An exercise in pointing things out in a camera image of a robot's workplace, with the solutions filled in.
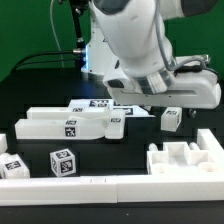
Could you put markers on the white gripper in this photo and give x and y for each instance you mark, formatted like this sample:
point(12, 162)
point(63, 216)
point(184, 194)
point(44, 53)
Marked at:
point(147, 82)

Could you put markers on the white chair seat block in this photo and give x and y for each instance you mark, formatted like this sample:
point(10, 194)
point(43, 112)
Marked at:
point(177, 158)

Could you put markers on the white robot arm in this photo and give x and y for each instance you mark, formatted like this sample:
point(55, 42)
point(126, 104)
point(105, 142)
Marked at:
point(130, 54)

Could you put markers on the white tagged sheet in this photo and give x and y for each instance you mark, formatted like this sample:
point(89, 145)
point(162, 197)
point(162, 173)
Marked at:
point(130, 110)

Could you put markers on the white tagged cube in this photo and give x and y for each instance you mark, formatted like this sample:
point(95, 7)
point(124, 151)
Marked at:
point(63, 162)

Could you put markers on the white tagged block lower left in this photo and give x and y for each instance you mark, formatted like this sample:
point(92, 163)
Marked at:
point(12, 167)

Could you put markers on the white block left edge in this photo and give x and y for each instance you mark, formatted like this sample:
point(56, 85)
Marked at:
point(3, 143)

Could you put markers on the white right rail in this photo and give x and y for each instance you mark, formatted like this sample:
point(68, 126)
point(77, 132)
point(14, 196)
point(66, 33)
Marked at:
point(208, 142)

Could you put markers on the white rail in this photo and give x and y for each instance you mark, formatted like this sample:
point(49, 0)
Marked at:
point(111, 189)
point(208, 142)

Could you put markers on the white front rail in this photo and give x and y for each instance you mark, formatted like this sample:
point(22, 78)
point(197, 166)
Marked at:
point(111, 189)

